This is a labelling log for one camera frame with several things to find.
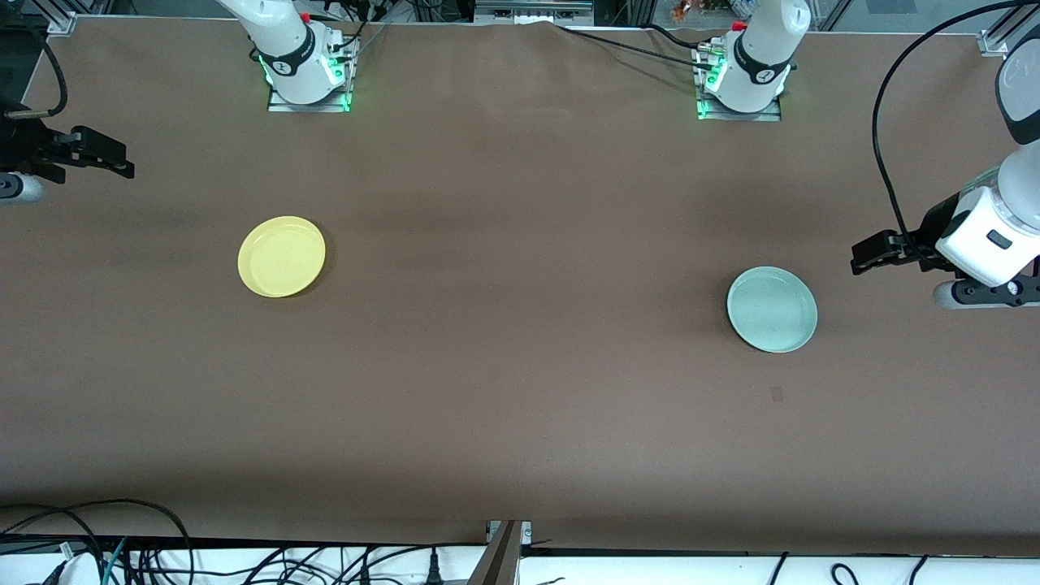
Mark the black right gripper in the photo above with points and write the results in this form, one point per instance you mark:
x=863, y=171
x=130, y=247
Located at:
x=24, y=145

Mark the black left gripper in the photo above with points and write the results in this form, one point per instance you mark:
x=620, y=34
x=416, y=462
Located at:
x=937, y=221

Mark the pale green round plate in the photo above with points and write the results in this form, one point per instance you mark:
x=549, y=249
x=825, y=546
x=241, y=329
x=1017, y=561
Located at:
x=772, y=309

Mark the yellow round plate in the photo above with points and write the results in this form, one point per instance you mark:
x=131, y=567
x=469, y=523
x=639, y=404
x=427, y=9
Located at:
x=280, y=258

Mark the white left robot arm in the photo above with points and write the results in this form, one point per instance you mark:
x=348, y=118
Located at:
x=764, y=57

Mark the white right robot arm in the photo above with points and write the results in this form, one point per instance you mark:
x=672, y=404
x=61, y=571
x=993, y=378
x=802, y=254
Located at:
x=284, y=41

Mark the black power plug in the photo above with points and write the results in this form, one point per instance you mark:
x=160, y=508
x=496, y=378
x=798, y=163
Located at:
x=435, y=573

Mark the aluminium frame profile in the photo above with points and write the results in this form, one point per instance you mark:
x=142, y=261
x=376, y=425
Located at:
x=58, y=20
x=995, y=41

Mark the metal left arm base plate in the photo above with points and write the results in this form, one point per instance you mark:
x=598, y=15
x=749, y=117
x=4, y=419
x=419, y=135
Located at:
x=743, y=117

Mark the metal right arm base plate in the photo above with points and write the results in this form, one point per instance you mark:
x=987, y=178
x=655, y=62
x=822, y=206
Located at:
x=313, y=107

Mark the grey metal frame bracket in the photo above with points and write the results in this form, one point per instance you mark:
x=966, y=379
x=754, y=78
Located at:
x=500, y=561

